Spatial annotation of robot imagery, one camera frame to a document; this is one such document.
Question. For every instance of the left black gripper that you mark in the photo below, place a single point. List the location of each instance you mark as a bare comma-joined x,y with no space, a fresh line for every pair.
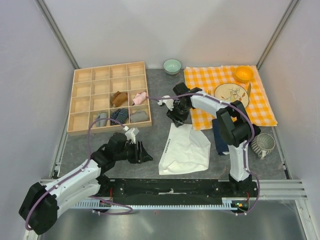
140,155

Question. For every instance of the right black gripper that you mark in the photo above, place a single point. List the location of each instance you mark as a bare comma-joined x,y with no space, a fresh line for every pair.
173,115

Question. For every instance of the white cloth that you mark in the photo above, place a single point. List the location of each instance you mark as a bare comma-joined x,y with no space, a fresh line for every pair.
186,151

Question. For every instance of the brown underwear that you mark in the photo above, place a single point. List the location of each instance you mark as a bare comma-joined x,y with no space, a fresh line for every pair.
118,99

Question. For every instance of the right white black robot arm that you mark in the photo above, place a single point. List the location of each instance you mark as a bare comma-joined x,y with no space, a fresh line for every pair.
234,125

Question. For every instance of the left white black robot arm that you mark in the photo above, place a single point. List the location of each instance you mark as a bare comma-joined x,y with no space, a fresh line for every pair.
44,204

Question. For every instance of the navy blue underwear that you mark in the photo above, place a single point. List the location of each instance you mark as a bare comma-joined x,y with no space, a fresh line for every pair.
220,146

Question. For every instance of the pink rolled cloth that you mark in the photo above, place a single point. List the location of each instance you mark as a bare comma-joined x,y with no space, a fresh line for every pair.
139,98

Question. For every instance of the striped dark rolled cloth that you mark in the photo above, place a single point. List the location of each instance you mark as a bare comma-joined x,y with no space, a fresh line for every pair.
120,115

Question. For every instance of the light grey rolled cloth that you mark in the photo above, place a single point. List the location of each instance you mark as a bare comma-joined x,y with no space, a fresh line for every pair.
101,119

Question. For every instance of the orange checkered tablecloth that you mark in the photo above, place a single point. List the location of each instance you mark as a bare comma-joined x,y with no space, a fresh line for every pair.
209,78

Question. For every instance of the teal ceramic bowl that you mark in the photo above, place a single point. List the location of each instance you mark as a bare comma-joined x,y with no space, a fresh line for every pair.
172,66

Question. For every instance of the beige decorated plate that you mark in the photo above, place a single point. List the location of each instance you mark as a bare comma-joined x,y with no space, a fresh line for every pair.
231,92

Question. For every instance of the wooden compartment tray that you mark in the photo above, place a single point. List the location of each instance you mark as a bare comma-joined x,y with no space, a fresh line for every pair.
93,89

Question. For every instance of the gold knife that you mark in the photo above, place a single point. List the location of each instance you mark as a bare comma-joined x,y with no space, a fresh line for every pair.
249,90

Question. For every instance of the black cloth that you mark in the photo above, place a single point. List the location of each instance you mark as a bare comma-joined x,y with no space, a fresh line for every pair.
257,130

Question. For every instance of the orange bowl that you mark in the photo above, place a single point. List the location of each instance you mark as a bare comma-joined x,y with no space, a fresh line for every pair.
243,74

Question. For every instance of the grey ribbed cup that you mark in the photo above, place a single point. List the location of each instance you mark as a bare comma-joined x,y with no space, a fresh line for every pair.
263,144

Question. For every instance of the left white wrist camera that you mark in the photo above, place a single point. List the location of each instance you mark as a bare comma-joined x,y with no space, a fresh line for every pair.
131,134

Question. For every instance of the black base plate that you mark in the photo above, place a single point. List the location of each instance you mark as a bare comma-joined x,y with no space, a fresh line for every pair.
174,192

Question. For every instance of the grey cable duct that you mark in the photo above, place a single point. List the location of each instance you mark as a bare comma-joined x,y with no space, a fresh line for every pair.
96,205

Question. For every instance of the aluminium frame rail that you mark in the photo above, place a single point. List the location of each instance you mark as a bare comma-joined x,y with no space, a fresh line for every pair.
274,189

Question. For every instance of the right aluminium corner post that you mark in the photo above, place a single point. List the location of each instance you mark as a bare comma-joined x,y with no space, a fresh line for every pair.
277,32

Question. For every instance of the aluminium corner post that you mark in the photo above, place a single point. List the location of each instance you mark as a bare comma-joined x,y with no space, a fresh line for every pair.
277,32
57,32

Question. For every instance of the left aluminium corner post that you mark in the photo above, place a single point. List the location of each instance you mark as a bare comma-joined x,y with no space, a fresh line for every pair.
57,32

